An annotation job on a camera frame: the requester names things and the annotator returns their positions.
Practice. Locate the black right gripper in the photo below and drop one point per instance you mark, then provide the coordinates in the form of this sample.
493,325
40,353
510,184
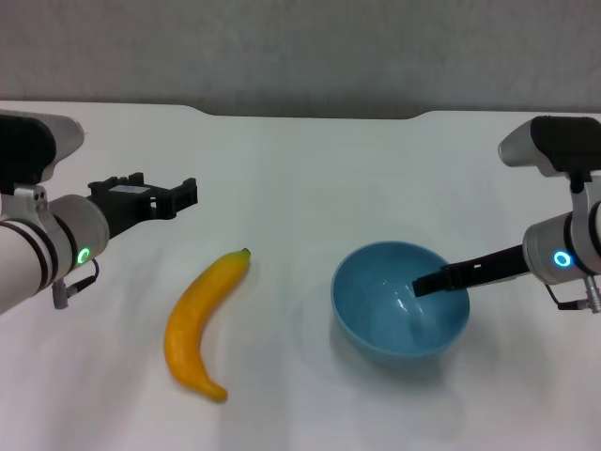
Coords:
488,269

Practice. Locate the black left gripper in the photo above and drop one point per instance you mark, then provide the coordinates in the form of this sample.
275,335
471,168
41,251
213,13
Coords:
127,202

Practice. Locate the blue ceramic bowl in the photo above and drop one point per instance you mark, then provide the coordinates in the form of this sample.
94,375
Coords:
375,310

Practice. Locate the yellow banana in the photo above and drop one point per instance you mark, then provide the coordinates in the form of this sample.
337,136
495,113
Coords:
197,319

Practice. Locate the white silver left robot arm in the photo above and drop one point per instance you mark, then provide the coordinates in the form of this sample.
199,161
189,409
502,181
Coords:
28,253

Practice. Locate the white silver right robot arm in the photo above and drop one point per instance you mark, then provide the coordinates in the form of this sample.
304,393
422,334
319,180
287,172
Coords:
563,244

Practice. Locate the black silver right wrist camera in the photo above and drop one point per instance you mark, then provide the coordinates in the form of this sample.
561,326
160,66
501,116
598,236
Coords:
563,141

